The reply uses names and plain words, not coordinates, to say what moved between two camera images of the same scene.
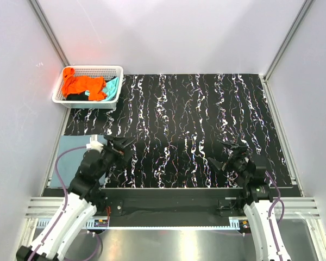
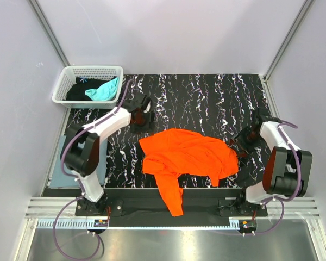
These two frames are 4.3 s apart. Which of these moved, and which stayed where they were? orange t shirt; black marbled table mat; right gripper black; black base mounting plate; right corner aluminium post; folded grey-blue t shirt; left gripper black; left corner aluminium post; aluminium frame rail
Moved: right gripper black; left gripper black; orange t shirt
Stayed: black base mounting plate; folded grey-blue t shirt; black marbled table mat; right corner aluminium post; aluminium frame rail; left corner aluminium post
